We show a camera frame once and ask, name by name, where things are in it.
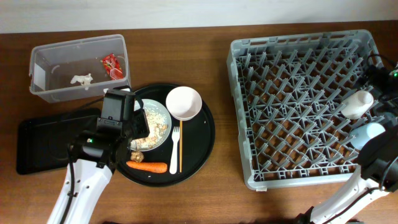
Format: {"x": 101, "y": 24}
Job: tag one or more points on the rice pile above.
{"x": 157, "y": 123}

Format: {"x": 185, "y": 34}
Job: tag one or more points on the brown walnut piece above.
{"x": 137, "y": 156}

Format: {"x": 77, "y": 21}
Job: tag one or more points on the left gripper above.
{"x": 139, "y": 117}

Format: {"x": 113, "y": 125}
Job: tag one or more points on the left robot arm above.
{"x": 93, "y": 155}

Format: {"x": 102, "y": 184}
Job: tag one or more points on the white cup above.
{"x": 357, "y": 104}

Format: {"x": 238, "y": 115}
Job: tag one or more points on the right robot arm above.
{"x": 376, "y": 172}

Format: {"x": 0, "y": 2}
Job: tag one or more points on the blue plastic cup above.
{"x": 363, "y": 134}

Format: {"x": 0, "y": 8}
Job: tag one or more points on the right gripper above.
{"x": 379, "y": 75}

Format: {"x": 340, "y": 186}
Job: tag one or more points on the orange carrot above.
{"x": 155, "y": 167}

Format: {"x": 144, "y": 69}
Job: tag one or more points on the white plastic fork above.
{"x": 173, "y": 159}

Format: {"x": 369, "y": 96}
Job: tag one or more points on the round black serving tray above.
{"x": 198, "y": 137}

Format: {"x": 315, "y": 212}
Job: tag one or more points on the clear plastic bin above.
{"x": 52, "y": 67}

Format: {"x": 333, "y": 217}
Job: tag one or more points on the wooden chopstick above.
{"x": 180, "y": 146}

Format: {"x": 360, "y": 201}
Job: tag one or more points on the grey dishwasher rack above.
{"x": 288, "y": 93}

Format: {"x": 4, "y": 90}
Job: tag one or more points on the white tissue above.
{"x": 82, "y": 80}

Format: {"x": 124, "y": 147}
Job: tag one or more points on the red snack wrapper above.
{"x": 112, "y": 67}

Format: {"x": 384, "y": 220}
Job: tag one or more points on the black rectangular tray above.
{"x": 42, "y": 142}

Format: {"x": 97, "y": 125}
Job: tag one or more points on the grey plate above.
{"x": 160, "y": 108}

